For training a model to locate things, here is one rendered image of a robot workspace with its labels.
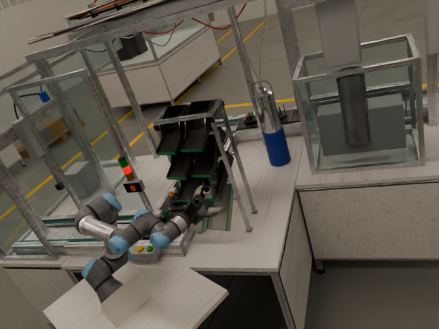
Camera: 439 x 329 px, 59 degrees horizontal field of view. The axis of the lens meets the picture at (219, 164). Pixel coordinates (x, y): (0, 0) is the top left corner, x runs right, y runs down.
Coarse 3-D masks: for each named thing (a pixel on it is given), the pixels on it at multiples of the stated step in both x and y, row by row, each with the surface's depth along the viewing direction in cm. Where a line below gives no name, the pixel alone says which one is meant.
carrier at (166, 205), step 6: (174, 192) 278; (168, 198) 273; (162, 204) 269; (168, 204) 267; (174, 204) 263; (180, 204) 262; (186, 204) 260; (162, 210) 263; (168, 210) 261; (174, 210) 259; (180, 210) 257
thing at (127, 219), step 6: (120, 216) 275; (126, 216) 273; (132, 216) 272; (120, 222) 274; (126, 222) 273; (132, 222) 271; (72, 240) 268; (78, 240) 266; (84, 240) 264; (90, 240) 262; (96, 240) 260
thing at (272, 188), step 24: (288, 144) 311; (144, 168) 350; (168, 168) 337; (264, 168) 291; (288, 168) 281; (240, 192) 274; (264, 192) 265; (288, 192) 257; (240, 216) 250; (264, 216) 243; (288, 216) 237; (192, 240) 244; (216, 240) 237; (240, 240) 231; (264, 240) 225; (72, 264) 259; (144, 264) 238; (168, 264) 231; (192, 264) 225; (216, 264) 219; (240, 264) 214; (264, 264) 209
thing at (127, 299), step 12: (120, 288) 198; (132, 288) 203; (144, 288) 209; (108, 300) 195; (120, 300) 200; (132, 300) 205; (144, 300) 210; (108, 312) 196; (120, 312) 201; (132, 312) 206; (120, 324) 202
